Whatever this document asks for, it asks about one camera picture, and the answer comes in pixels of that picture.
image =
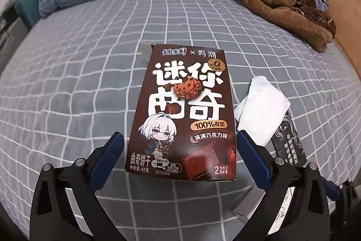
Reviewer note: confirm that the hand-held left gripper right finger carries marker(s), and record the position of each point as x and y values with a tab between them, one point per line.
253	163

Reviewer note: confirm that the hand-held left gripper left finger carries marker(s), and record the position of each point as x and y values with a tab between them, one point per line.
108	157

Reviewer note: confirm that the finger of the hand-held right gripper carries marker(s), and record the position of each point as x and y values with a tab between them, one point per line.
332	189

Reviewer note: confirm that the brown cookie box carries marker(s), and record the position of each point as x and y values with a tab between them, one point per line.
183	116

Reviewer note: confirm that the black wrapper with white print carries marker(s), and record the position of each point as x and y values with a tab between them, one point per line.
290	142

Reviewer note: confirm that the grey cardboard piece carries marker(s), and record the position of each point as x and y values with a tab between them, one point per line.
246	205

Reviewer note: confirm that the white tissue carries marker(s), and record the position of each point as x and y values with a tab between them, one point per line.
262	108

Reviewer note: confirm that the grey checked blanket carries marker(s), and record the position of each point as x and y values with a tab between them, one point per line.
84	88

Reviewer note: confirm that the grey ribbed suitcase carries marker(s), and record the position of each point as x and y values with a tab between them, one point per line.
12	37

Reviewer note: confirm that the teal case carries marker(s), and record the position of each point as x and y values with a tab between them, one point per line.
26	9

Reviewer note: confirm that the brown wooden headboard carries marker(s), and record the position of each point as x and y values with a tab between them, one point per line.
344	18

